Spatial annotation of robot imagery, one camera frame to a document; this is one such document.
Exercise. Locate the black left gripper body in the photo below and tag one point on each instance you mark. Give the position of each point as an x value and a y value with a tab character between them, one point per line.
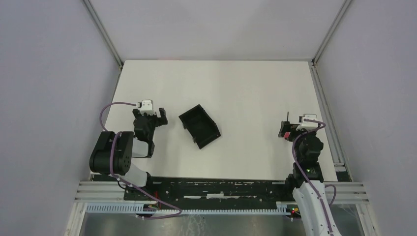
153	122

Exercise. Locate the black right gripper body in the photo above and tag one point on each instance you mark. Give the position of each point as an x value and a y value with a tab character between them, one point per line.
295	132

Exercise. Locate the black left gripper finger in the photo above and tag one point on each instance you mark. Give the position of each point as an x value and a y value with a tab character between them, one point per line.
162	120
136	113

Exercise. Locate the red handled screwdriver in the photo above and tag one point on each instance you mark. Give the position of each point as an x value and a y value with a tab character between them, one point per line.
287	133

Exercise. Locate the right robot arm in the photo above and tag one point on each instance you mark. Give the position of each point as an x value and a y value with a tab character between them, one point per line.
306	182

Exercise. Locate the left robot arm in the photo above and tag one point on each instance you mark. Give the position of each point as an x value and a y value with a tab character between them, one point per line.
113	153

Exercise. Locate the black plastic bin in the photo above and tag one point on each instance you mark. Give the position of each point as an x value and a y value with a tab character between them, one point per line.
200	125

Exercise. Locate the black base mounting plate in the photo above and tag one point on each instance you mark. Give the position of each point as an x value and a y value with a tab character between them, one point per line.
218	194

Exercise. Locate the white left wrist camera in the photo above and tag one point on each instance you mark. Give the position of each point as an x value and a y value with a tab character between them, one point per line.
145	108

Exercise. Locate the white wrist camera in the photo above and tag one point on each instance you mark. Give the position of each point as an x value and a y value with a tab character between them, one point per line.
308	122
145	108

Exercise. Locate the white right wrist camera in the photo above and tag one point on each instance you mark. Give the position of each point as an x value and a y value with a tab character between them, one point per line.
308	122

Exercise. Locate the aluminium right side rail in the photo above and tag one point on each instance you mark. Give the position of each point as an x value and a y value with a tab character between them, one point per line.
338	155

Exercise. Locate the aluminium rail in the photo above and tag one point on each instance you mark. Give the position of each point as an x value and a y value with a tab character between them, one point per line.
338	155
106	191

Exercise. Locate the aluminium front rail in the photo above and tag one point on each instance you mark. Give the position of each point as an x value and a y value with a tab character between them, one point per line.
106	191

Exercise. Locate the white slotted cable duct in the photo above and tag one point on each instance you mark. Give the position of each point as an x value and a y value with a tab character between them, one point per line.
140	208

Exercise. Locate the aluminium left corner post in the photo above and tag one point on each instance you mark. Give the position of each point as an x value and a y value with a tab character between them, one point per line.
102	31

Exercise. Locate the aluminium corner post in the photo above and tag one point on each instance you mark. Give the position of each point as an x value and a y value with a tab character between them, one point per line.
332	29
102	31

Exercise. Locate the aluminium right corner post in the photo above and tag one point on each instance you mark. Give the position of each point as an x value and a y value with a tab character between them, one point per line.
332	29

